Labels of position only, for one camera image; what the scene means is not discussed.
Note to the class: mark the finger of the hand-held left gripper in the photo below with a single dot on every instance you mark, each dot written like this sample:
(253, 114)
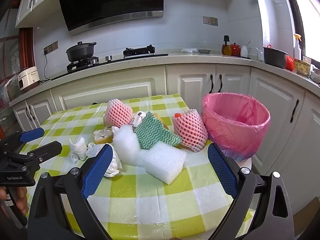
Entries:
(31, 133)
(47, 150)

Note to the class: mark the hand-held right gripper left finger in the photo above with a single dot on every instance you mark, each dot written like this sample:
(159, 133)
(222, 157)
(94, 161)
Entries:
(97, 172)

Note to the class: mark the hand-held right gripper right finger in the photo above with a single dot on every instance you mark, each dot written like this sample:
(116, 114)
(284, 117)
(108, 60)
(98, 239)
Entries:
(222, 170)

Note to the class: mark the white plastic bag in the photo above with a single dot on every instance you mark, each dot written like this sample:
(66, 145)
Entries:
(189, 50)
(77, 150)

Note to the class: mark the bin with pink bag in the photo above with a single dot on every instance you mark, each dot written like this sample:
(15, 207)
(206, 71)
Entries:
(225, 135)

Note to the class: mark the white foam sheet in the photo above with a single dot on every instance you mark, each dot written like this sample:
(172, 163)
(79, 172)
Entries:
(126, 142)

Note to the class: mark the pink foam fruit net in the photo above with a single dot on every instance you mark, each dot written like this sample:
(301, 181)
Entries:
(116, 113)
(190, 132)

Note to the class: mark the white foam block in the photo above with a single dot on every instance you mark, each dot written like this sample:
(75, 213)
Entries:
(162, 160)

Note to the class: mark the green wavy patterned cloth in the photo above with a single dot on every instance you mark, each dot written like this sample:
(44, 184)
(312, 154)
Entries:
(150, 132)

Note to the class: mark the person's left hand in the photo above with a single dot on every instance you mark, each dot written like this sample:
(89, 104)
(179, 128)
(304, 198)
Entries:
(20, 200)

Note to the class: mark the crushed white paper cup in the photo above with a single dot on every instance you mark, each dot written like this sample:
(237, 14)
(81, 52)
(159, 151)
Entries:
(113, 162)

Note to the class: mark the yellow sponge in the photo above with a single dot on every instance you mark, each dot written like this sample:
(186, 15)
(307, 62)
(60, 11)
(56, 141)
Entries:
(101, 136)
(158, 117)

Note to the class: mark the white rice cooker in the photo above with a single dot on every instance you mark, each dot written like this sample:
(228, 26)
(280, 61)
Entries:
(28, 78)

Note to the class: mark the green checkered tablecloth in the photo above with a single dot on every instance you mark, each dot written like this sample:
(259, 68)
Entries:
(150, 200)

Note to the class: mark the white paper bag black print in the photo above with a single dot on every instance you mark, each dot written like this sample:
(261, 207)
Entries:
(137, 118)

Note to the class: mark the small orange piece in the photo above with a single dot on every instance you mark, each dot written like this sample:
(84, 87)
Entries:
(177, 115)

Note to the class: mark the white kitchen counter cabinets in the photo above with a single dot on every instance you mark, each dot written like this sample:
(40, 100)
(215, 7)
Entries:
(190, 80)

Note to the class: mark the grey tray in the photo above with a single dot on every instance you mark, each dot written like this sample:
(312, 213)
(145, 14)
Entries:
(205, 51)

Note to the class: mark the white jar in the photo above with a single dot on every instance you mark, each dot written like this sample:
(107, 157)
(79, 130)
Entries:
(244, 51)

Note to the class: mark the red kettle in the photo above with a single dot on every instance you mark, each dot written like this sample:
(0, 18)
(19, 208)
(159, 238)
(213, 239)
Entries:
(235, 50)

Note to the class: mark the oil bottle with black cap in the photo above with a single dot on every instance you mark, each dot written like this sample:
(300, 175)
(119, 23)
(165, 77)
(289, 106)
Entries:
(227, 48)

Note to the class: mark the black gas cooktop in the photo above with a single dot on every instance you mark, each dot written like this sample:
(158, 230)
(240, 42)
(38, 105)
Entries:
(140, 51)

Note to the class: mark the patterned yellow bowl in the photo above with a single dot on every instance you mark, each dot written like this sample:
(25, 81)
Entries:
(302, 67)

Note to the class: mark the white bowl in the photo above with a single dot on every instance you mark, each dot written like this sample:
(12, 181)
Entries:
(315, 76)

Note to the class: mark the spray bottle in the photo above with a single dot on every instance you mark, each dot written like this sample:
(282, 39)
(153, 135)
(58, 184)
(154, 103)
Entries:
(297, 48)

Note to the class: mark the black range hood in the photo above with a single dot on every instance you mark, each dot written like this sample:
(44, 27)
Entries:
(110, 0)

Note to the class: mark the window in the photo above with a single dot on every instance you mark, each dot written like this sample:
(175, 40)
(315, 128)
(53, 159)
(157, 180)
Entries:
(308, 17)

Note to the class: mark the wall socket with plug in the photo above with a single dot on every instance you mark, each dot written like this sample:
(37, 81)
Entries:
(51, 47)

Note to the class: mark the white wall cabinet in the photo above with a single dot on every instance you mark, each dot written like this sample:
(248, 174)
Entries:
(32, 5)

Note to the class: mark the double wall socket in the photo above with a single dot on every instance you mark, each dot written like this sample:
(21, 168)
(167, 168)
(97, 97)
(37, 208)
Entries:
(210, 21)

